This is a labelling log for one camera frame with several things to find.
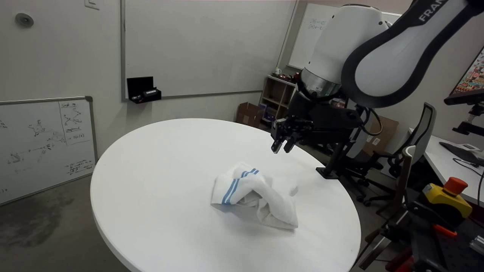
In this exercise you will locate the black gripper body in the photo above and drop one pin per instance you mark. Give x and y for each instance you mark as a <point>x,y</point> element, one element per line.
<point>323,120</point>

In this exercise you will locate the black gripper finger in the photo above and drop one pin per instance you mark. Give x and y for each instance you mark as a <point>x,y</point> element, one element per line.
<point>289,143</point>
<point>277,142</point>

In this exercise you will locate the white towel with blue stripes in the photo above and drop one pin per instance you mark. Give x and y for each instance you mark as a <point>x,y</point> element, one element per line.
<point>254,196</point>

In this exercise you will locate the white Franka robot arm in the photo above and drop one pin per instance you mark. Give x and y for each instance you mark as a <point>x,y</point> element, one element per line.
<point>383,49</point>

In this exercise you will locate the small brown cardboard box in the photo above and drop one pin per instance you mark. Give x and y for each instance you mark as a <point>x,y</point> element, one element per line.
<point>248,113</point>

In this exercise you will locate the wooden open shelf unit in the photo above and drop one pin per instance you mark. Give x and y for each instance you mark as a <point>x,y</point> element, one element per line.
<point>277,98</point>

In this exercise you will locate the grey backed office chair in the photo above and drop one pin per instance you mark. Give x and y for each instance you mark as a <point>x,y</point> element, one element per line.
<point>365,151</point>

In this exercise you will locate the flat brown cardboard box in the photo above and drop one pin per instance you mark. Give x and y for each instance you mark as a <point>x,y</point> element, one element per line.
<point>386,134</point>

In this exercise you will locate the black mesh office chair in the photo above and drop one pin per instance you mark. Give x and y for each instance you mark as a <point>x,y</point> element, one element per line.
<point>421,137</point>

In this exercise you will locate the white desk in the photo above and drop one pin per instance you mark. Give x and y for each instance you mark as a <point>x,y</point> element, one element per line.
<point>454,166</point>

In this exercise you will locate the black marker tray box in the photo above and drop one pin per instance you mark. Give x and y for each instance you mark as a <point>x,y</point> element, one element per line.
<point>143,89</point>

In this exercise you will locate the yellow red emergency stop button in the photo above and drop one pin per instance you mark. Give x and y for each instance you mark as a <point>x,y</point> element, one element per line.
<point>448,194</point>

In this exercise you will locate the computer monitor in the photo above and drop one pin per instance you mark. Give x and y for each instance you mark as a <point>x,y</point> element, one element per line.
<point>469,77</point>

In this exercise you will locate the black equipment cart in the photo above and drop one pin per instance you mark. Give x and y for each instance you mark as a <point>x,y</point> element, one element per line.
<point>444,241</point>

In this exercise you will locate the small whiteboard with drawings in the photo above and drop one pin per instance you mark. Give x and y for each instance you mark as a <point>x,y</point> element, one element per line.
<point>43,143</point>

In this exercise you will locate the large blank wall whiteboard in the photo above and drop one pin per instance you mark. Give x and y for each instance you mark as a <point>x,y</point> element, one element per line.
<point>202,45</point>

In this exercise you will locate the round grey wall device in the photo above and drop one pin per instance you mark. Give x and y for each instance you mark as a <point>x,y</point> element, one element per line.
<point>23,19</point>

